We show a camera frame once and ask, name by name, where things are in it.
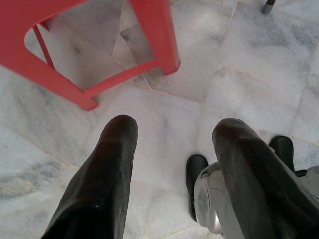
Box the robot black right foot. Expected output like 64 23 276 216
269 135 295 172

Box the red plastic stool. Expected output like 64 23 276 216
0 0 180 112

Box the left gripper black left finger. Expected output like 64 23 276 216
41 114 139 239

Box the robot silver right leg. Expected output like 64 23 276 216
294 165 319 200

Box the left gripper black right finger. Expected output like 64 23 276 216
212 118 319 239

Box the robot black foot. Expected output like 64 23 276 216
185 154 209 221
269 135 295 172

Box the robot black left foot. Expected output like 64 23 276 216
185 154 209 221

